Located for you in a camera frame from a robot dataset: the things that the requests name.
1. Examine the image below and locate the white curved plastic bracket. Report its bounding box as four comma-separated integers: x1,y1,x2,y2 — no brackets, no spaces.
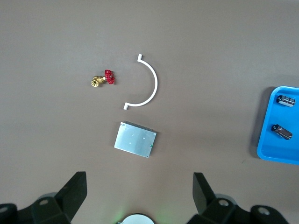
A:
123,54,159,111

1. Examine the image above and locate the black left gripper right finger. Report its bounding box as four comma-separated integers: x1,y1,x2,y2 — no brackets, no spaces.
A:
186,172,291,224

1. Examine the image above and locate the black relay component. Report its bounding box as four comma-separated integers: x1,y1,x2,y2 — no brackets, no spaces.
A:
271,124,293,141

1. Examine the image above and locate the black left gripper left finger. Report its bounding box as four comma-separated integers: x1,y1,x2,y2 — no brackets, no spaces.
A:
0,171,87,224

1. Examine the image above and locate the silver metal box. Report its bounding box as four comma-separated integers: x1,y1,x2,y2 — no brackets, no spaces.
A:
114,120,157,159

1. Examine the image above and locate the blue plastic tray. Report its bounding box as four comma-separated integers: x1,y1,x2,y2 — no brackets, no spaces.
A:
256,85,299,166

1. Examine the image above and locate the small dark terminal block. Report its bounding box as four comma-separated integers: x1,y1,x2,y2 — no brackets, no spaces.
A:
276,93,296,107

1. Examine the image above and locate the brass valve with red handle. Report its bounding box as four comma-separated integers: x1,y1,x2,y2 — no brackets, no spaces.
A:
90,69,116,89

